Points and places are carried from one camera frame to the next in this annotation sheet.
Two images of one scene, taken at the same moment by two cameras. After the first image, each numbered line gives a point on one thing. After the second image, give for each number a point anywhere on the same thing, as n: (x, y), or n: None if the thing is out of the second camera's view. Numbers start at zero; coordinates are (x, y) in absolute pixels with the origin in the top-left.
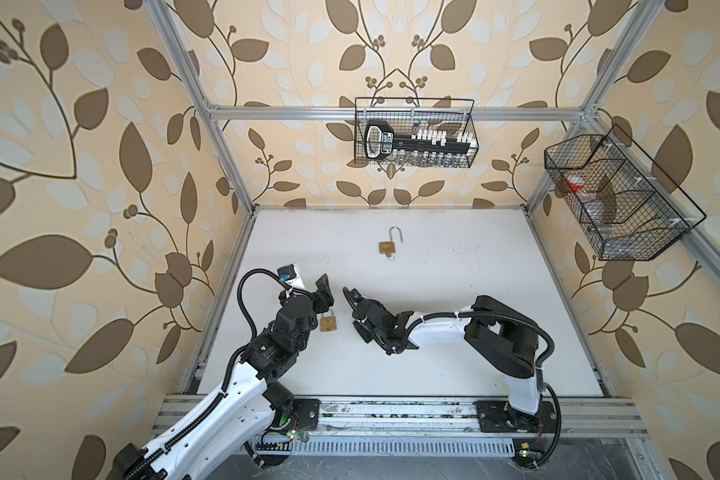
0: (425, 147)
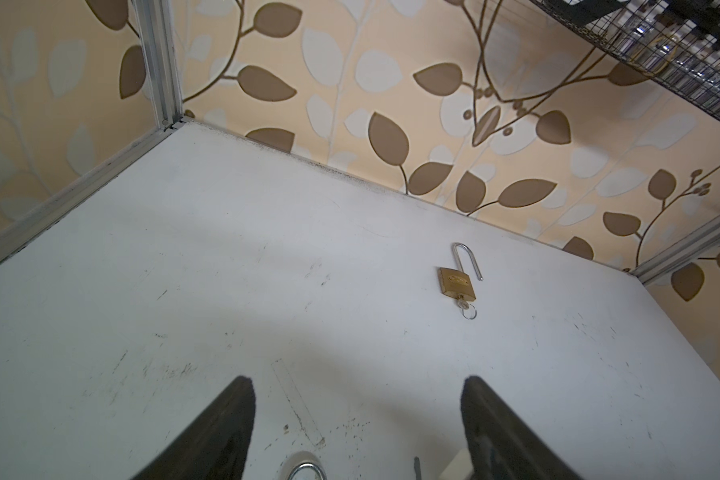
0: (718, 19)
